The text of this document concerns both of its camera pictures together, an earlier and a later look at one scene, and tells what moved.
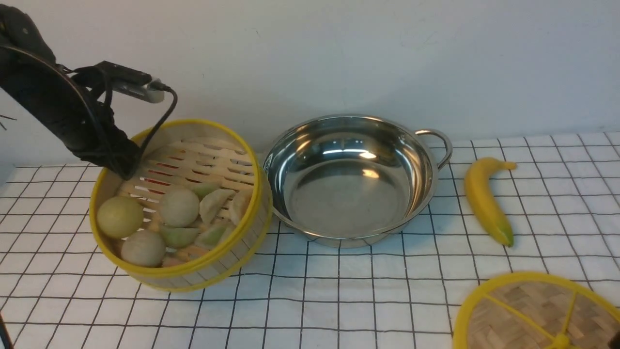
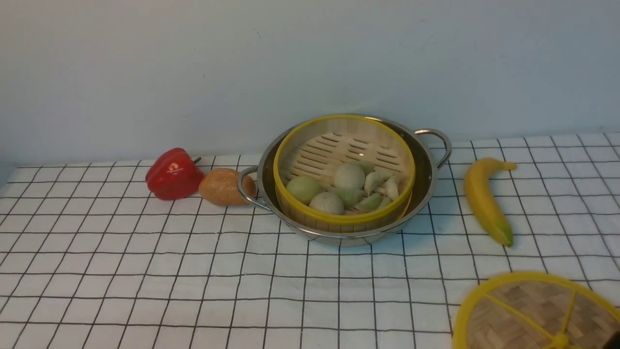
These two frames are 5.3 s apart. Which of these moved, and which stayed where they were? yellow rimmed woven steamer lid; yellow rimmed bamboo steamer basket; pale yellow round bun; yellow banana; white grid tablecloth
Moved: yellow rimmed bamboo steamer basket; pale yellow round bun
Stayed: white grid tablecloth; yellow banana; yellow rimmed woven steamer lid
